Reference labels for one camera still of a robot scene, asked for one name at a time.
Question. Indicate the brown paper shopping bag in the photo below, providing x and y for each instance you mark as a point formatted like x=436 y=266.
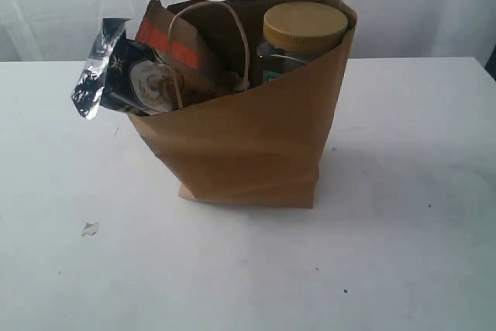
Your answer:
x=260 y=146

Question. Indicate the nut jar gold lid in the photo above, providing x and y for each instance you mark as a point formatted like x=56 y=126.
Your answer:
x=293 y=35

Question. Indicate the spaghetti packet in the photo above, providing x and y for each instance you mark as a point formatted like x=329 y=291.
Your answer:
x=124 y=75

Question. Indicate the brown kraft pouch orange label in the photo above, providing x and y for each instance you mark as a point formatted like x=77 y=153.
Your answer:
x=186 y=70

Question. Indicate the small torn paper scrap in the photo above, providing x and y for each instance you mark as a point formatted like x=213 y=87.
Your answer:
x=90 y=229

